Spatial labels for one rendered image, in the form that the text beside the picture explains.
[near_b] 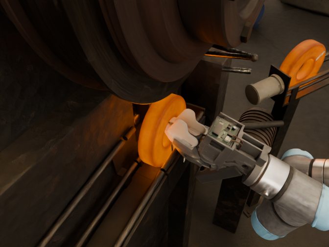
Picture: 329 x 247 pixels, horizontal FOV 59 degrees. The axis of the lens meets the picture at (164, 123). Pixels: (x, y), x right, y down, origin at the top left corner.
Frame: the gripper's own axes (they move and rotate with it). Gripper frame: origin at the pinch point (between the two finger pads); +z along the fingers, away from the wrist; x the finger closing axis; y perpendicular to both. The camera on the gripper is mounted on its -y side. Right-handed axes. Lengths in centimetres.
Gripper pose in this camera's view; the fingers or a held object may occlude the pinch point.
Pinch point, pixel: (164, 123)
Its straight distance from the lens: 59.8
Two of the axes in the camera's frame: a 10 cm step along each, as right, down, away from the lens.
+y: 2.3, -6.2, -7.5
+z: -8.5, -5.0, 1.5
